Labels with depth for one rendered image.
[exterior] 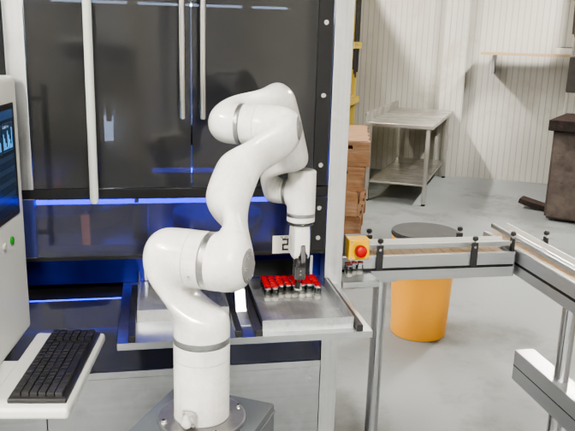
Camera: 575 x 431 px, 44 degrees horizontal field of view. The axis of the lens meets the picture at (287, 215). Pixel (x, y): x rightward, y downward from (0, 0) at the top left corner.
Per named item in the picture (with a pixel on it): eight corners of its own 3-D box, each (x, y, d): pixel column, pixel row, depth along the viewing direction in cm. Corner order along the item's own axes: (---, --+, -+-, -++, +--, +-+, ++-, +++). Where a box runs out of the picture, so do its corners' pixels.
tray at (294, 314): (246, 290, 228) (246, 280, 227) (325, 286, 233) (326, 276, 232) (262, 332, 196) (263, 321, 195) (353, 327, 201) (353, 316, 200)
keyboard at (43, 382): (51, 335, 208) (51, 327, 207) (100, 335, 209) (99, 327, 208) (6, 404, 169) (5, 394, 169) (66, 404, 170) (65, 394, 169)
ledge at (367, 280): (332, 274, 251) (332, 269, 251) (367, 274, 254) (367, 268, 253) (342, 288, 238) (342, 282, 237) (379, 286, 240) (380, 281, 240)
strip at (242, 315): (234, 307, 213) (234, 288, 212) (244, 306, 214) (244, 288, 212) (240, 326, 200) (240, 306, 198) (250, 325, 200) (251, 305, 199)
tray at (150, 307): (139, 281, 233) (139, 271, 232) (217, 279, 237) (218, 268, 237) (137, 321, 200) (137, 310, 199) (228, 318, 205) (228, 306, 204)
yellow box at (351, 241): (342, 254, 242) (343, 233, 240) (363, 253, 243) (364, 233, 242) (348, 261, 235) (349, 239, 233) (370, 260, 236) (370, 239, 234)
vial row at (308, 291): (262, 297, 222) (263, 282, 221) (318, 294, 225) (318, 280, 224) (263, 299, 220) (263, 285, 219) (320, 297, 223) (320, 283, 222)
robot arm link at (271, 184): (240, 137, 190) (263, 209, 213) (297, 141, 185) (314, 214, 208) (250, 114, 195) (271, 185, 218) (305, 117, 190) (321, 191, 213)
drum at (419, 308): (445, 349, 397) (454, 243, 382) (377, 337, 410) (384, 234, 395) (455, 324, 432) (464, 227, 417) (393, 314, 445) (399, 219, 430)
